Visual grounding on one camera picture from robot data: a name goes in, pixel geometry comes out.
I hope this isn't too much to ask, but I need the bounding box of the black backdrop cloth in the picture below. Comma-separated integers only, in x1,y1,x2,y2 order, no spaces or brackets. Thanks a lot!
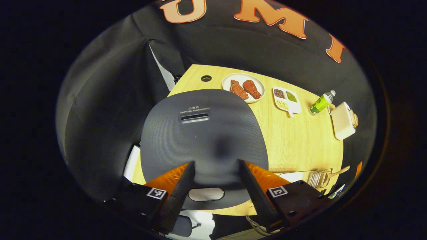
56,0,377,202

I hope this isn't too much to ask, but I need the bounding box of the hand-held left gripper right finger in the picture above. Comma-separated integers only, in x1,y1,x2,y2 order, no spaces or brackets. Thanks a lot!
239,159,334,233

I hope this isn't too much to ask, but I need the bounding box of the white box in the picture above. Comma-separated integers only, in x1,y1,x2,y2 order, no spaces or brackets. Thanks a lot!
123,145,141,182

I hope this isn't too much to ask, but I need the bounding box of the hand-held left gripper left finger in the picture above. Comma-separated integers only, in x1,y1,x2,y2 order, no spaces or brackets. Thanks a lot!
105,161,196,235

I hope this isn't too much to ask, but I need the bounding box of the wooden spoon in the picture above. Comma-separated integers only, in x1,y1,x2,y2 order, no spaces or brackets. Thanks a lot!
322,166,351,182

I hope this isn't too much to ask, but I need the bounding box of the red meat piece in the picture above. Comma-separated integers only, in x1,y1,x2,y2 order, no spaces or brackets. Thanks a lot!
230,80,249,100
243,80,262,99

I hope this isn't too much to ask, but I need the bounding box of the white divided bean dish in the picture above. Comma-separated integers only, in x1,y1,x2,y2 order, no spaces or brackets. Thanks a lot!
273,86,302,117

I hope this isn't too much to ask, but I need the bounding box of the white round plate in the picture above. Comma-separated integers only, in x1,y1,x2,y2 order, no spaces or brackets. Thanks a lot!
222,73,266,103

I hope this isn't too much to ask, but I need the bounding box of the silver metal utensil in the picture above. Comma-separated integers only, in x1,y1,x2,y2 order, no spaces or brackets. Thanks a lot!
329,183,346,200

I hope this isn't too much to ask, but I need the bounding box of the green label plastic bottle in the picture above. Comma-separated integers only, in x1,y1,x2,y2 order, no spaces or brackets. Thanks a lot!
310,90,336,115

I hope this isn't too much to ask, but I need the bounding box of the white toaster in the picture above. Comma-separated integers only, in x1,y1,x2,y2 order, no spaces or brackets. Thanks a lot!
330,102,357,140

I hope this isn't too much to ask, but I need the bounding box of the dark grey rice cooker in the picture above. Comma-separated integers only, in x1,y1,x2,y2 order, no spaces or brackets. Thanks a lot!
140,89,269,210

